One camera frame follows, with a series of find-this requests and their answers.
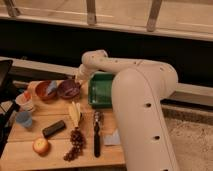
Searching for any black rectangular block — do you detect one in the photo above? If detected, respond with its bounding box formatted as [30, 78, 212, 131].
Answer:
[42, 120, 66, 138]

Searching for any purple grape bunch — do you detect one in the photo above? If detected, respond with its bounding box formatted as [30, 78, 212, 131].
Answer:
[63, 127, 86, 161]

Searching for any white cup with carrot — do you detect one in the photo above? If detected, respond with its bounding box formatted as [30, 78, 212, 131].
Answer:
[15, 91, 35, 112]

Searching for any purple bowl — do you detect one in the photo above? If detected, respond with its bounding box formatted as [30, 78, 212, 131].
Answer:
[57, 79, 81, 99]

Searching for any red-brown bowl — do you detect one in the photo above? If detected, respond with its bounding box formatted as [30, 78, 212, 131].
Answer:
[35, 80, 56, 101]

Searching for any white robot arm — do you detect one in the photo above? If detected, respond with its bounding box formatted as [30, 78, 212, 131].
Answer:
[77, 50, 180, 171]

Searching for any crumpled grey cloth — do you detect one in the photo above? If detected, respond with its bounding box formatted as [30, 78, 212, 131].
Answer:
[103, 130, 120, 146]

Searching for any yellow banana toy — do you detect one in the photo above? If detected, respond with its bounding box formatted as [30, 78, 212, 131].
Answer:
[68, 102, 81, 127]

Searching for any blue cloth in bowl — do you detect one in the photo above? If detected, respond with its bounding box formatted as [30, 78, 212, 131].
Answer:
[46, 80, 57, 95]

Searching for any black-handled kitchen tool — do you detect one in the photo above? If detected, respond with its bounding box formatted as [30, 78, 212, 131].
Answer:
[93, 111, 103, 158]

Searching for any black device at left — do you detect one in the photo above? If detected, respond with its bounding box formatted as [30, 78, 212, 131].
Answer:
[0, 60, 19, 156]

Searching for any red-yellow apple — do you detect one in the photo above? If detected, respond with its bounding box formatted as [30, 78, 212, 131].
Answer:
[33, 138, 50, 155]

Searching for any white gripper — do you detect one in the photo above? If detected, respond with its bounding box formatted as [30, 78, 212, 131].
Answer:
[76, 64, 95, 86]

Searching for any blue plastic cup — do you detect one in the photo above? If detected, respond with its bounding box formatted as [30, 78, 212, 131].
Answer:
[15, 111, 32, 128]

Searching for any green plastic tray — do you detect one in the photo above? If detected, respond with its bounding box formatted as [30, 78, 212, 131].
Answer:
[88, 73, 114, 109]

